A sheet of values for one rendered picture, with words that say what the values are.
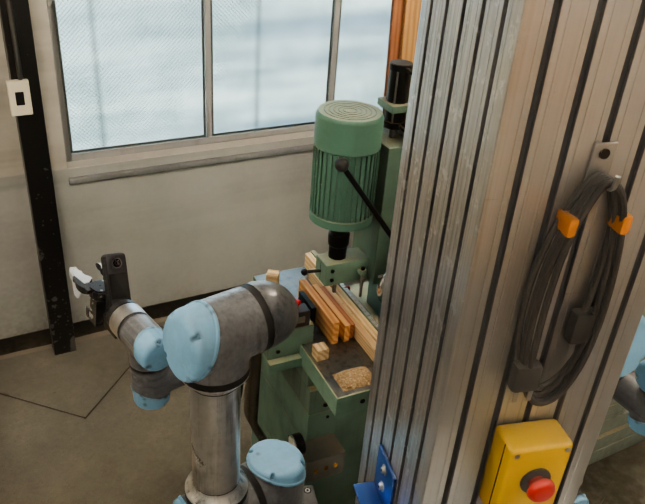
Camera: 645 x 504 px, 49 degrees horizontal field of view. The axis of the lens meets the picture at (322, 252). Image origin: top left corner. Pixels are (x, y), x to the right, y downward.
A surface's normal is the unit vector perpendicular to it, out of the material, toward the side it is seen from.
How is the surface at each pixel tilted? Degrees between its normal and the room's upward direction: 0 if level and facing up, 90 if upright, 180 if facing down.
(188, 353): 83
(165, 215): 90
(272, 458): 8
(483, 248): 90
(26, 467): 0
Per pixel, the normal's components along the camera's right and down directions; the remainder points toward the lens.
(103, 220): 0.47, 0.48
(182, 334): -0.77, 0.18
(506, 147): 0.22, 0.51
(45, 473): 0.07, -0.86
